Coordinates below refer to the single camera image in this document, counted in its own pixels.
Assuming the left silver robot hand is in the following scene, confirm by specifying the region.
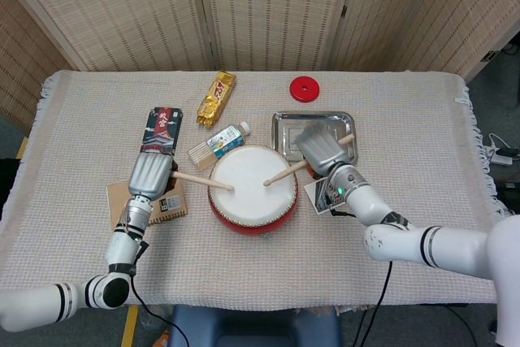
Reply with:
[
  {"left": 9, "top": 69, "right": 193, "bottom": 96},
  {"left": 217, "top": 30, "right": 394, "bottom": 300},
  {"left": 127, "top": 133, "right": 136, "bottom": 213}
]
[{"left": 128, "top": 153, "right": 180, "bottom": 201}]

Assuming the kraft spiral notebook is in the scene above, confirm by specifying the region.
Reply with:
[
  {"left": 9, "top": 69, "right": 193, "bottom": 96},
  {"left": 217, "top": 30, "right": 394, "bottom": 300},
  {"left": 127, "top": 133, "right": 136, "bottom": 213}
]
[{"left": 106, "top": 178, "right": 189, "bottom": 228}]

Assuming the plastic drink bottle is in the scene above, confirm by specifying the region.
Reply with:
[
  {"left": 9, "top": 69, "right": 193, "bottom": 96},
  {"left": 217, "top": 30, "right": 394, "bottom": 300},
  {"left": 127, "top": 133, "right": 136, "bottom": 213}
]
[{"left": 206, "top": 120, "right": 252, "bottom": 160}]

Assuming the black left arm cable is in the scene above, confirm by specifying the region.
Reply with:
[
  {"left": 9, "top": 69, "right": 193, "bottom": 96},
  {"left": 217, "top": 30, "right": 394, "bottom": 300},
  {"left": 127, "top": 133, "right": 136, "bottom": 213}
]
[{"left": 129, "top": 241, "right": 184, "bottom": 347}]

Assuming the red plastic disc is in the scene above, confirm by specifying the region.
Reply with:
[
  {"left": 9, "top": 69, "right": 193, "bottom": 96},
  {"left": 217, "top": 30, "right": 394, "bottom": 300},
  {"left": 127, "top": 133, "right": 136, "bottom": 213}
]
[{"left": 289, "top": 76, "right": 322, "bottom": 102}]

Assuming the photo postcard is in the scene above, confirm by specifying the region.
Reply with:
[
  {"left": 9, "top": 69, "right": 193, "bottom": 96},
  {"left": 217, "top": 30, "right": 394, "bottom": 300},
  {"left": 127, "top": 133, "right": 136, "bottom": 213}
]
[{"left": 303, "top": 176, "right": 351, "bottom": 215}]

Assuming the white power strip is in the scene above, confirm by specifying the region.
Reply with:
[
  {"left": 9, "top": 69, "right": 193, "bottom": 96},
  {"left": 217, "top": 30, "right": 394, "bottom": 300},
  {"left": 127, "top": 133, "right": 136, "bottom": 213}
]
[{"left": 489, "top": 132, "right": 520, "bottom": 167}]

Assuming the navy blue seat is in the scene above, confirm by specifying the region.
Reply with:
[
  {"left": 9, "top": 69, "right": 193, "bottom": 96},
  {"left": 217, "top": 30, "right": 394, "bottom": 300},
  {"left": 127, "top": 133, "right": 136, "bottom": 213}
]
[{"left": 167, "top": 304, "right": 343, "bottom": 347}]

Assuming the beige woven tablecloth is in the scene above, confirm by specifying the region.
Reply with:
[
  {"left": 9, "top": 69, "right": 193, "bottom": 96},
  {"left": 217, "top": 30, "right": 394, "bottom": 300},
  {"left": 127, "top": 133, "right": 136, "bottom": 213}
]
[{"left": 0, "top": 69, "right": 517, "bottom": 307}]

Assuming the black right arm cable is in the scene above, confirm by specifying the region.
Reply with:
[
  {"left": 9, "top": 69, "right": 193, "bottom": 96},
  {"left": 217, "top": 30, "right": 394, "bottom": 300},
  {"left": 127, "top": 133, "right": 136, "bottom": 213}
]
[{"left": 352, "top": 260, "right": 394, "bottom": 347}]

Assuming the stainless steel tray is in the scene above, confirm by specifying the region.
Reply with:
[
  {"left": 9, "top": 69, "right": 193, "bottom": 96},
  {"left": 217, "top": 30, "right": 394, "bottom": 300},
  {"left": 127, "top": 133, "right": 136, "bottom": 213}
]
[{"left": 271, "top": 110, "right": 359, "bottom": 167}]

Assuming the gold foil snack pack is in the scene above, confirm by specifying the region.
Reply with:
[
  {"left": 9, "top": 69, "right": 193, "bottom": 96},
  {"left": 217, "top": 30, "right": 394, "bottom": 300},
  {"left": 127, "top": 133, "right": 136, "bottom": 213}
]
[{"left": 196, "top": 71, "right": 237, "bottom": 128}]

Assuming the wooden drumstick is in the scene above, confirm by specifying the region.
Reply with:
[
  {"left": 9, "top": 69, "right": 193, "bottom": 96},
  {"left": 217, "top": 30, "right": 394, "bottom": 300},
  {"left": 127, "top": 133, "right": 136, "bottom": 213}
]
[
  {"left": 170, "top": 171, "right": 236, "bottom": 192},
  {"left": 262, "top": 133, "right": 355, "bottom": 188}
]

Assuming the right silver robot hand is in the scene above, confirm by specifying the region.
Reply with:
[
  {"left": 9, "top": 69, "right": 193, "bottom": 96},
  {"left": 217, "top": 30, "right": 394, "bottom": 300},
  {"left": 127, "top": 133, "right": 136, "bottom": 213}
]
[{"left": 292, "top": 122, "right": 355, "bottom": 180}]

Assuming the clear toothpick box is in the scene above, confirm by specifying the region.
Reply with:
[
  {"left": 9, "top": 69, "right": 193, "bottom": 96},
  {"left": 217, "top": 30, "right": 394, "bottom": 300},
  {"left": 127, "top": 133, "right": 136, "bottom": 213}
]
[{"left": 186, "top": 141, "right": 216, "bottom": 170}]

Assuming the dark box with palace print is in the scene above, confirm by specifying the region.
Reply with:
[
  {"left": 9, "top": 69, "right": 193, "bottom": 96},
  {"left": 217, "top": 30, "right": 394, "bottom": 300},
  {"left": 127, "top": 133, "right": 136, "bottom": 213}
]
[{"left": 139, "top": 106, "right": 184, "bottom": 158}]

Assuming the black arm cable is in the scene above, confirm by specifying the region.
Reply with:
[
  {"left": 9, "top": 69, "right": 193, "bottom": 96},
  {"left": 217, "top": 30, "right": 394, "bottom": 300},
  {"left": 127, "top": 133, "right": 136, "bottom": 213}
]
[
  {"left": 352, "top": 260, "right": 394, "bottom": 347},
  {"left": 129, "top": 241, "right": 184, "bottom": 347}
]

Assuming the red drum with white skin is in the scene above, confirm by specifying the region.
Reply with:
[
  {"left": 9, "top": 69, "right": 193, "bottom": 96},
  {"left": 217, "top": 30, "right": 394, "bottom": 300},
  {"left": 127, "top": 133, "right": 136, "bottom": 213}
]
[{"left": 207, "top": 144, "right": 300, "bottom": 238}]

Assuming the woven folding screen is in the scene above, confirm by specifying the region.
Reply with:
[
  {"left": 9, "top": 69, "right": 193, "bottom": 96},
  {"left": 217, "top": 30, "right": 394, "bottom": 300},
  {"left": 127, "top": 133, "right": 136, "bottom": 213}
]
[{"left": 0, "top": 0, "right": 520, "bottom": 128}]

